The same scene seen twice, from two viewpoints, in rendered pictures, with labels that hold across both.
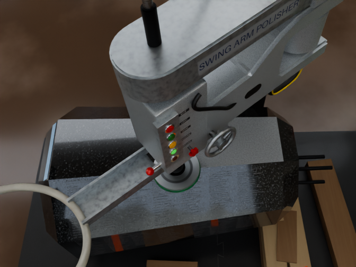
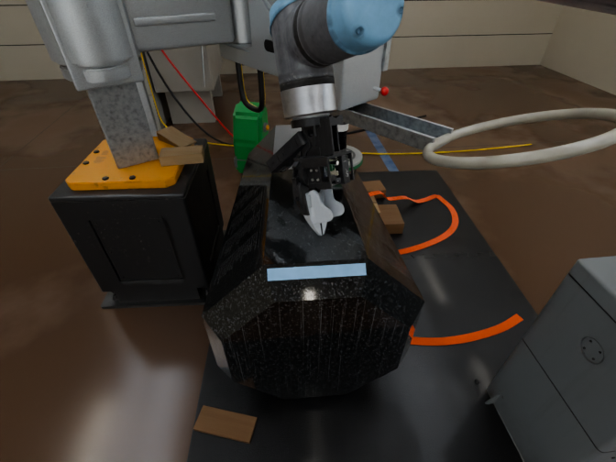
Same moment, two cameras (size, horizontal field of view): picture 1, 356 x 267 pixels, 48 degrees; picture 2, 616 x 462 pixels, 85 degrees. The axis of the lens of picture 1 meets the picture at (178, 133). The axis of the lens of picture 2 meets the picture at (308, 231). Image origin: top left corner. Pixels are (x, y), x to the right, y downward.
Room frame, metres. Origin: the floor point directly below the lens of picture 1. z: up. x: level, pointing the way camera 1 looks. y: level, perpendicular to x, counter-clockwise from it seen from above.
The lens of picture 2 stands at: (1.15, 1.36, 1.58)
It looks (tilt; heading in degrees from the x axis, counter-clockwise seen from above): 39 degrees down; 259
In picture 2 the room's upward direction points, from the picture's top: straight up
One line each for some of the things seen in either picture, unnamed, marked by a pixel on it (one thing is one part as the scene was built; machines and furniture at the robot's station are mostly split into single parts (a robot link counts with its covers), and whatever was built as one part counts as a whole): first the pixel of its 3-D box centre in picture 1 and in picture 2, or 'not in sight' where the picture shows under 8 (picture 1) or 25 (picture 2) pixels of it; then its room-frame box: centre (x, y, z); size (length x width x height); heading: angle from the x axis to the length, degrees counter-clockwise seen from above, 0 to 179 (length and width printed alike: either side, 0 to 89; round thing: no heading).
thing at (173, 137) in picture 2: not in sight; (176, 137); (1.53, -0.47, 0.80); 0.20 x 0.10 x 0.05; 134
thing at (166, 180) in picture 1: (176, 168); (338, 155); (0.76, 0.03, 0.87); 0.21 x 0.21 x 0.01
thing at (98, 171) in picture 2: not in sight; (136, 159); (1.72, -0.33, 0.76); 0.49 x 0.49 x 0.05; 82
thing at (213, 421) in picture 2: not in sight; (225, 423); (1.39, 0.72, 0.02); 0.25 x 0.10 x 0.01; 158
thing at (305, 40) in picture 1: (299, 20); (243, 16); (1.11, -0.53, 1.34); 0.19 x 0.19 x 0.20
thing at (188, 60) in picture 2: not in sight; (192, 72); (1.72, -3.27, 0.43); 1.30 x 0.62 x 0.86; 86
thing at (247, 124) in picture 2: not in sight; (250, 121); (1.12, -1.56, 0.43); 0.35 x 0.35 x 0.87; 67
